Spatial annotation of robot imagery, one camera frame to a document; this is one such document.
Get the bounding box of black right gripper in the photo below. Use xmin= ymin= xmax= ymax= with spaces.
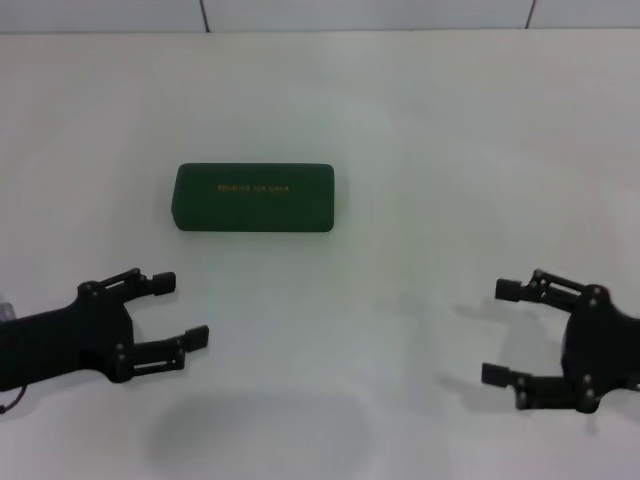
xmin=482 ymin=269 xmax=640 ymax=415

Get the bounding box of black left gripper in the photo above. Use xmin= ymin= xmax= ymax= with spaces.
xmin=0 ymin=268 xmax=210 ymax=392

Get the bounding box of green glasses case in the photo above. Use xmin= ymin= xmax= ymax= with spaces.
xmin=169 ymin=162 xmax=336 ymax=234

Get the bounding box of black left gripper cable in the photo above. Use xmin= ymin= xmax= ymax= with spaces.
xmin=0 ymin=384 xmax=26 ymax=414

